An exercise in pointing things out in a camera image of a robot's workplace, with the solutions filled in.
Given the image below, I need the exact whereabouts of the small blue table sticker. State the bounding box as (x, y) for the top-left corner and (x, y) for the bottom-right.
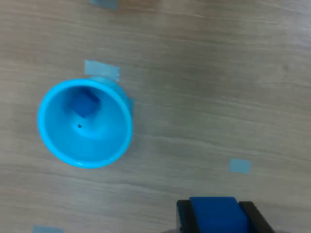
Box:
(33, 225), (64, 233)
(229, 159), (251, 174)

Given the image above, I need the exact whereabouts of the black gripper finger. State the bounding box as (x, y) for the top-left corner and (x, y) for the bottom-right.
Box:
(239, 200), (275, 233)
(176, 199), (202, 233)

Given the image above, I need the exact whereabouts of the blue cube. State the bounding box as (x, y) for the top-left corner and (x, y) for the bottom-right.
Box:
(64, 88), (102, 119)
(189, 196), (249, 233)

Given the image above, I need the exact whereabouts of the blue plastic cup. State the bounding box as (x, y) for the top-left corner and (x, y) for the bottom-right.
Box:
(36, 78), (134, 169)

